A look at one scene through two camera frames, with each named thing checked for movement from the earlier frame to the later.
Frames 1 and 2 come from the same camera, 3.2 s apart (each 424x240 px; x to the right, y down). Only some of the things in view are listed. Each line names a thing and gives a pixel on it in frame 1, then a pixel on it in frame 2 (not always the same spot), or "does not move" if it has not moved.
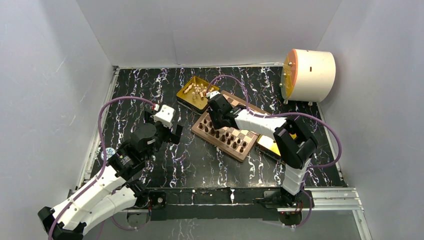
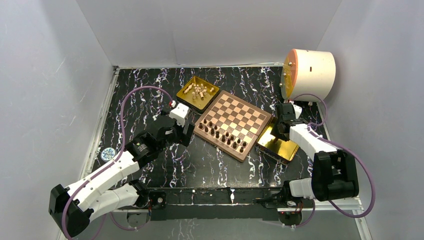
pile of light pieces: (201, 90) does not move
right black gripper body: (215, 119) to (275, 131)
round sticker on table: (110, 151) does not move
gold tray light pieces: (193, 95) does not move
